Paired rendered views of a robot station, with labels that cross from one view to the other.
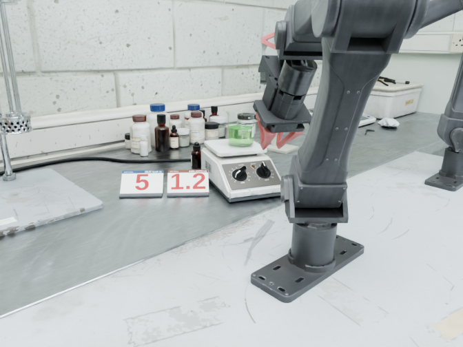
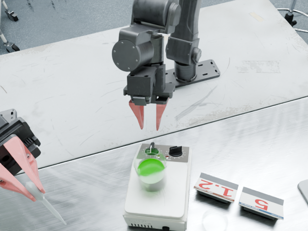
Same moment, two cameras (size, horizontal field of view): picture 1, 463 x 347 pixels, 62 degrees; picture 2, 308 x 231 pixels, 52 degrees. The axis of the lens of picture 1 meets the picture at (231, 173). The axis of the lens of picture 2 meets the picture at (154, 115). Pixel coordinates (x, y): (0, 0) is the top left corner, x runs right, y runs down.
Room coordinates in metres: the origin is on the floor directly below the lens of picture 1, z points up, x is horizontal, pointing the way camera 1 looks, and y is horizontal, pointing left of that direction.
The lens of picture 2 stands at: (1.10, 0.16, 1.59)
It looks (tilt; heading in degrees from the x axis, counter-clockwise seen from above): 53 degrees down; 215
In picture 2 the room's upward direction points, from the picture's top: 8 degrees counter-clockwise
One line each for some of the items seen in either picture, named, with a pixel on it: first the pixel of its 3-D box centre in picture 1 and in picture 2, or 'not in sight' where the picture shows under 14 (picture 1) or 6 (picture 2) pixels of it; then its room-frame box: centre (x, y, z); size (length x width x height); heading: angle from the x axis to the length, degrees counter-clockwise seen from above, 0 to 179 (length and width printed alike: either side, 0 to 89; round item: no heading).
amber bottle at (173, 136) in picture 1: (173, 136); not in sight; (1.17, 0.18, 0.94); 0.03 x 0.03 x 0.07
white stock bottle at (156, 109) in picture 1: (158, 124); not in sight; (1.21, 0.23, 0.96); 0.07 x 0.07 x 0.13
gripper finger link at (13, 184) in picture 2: not in sight; (23, 169); (1.03, -0.11, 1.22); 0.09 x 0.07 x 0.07; 75
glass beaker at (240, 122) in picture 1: (239, 129); (152, 172); (0.88, -0.02, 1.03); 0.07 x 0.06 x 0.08; 112
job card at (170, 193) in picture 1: (188, 182); (216, 186); (0.80, 0.10, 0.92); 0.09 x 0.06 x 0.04; 96
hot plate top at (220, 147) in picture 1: (234, 146); (156, 186); (0.88, -0.01, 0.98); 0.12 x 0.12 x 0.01; 21
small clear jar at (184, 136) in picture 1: (182, 137); not in sight; (1.20, 0.16, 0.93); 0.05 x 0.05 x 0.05
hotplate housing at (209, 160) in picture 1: (238, 167); (159, 184); (0.86, -0.02, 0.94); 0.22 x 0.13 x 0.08; 21
